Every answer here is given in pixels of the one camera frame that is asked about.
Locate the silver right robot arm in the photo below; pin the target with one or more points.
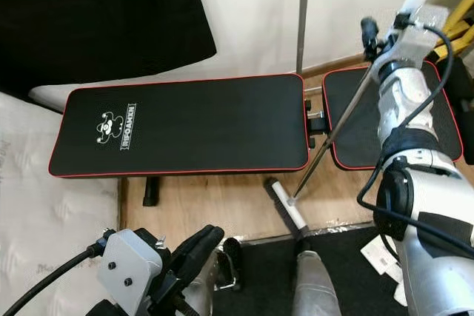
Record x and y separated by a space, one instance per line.
411 101

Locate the black floor mat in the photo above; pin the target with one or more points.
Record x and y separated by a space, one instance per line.
266 286

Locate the silver left robot leg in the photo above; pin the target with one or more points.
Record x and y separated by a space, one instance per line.
232 264

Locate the silver robot leg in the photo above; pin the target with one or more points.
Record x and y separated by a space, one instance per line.
315 286
232 264

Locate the black bench leg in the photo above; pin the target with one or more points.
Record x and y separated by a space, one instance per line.
151 190

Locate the grey metal pole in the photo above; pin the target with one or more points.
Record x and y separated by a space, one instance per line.
304 12

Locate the short black bench pad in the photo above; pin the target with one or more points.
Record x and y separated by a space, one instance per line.
348 123

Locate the silver right robot leg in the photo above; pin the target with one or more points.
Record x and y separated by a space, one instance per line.
315 286

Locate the long black bench pad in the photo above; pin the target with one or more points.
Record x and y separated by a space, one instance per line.
215 123

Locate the white quilted mattress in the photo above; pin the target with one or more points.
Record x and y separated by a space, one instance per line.
52 220

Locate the white paper tag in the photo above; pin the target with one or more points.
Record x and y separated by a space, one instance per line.
381 257

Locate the black curtain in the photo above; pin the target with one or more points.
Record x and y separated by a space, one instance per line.
96 12

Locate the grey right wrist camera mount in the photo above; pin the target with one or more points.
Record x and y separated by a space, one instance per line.
426 31

